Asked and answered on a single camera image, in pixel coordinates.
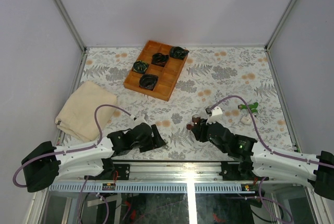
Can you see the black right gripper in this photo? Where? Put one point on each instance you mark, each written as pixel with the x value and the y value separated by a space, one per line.
pixel 199 130

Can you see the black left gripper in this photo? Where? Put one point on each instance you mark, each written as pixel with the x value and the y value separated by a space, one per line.
pixel 156 142

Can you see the brown water faucet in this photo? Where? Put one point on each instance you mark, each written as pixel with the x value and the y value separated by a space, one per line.
pixel 194 122

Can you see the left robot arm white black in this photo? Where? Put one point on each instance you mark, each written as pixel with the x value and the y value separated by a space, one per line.
pixel 47 164

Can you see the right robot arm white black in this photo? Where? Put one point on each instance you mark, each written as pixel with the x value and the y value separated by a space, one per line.
pixel 256 160

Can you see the green water faucet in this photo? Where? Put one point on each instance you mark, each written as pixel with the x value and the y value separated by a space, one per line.
pixel 253 108

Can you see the white pipe fitting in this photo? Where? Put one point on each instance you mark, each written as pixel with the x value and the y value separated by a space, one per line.
pixel 246 120

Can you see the beige folded cloth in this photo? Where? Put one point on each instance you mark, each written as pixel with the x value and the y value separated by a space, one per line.
pixel 76 118

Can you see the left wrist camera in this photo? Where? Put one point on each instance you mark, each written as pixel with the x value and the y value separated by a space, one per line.
pixel 137 120

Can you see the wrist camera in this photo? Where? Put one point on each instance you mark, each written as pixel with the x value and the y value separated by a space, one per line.
pixel 213 114
pixel 137 120

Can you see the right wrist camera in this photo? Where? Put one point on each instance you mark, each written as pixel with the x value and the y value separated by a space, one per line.
pixel 213 114

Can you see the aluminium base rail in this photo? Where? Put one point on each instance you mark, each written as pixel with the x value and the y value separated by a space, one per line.
pixel 122 170

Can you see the white slotted cable duct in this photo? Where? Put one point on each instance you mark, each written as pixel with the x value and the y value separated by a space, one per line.
pixel 225 188

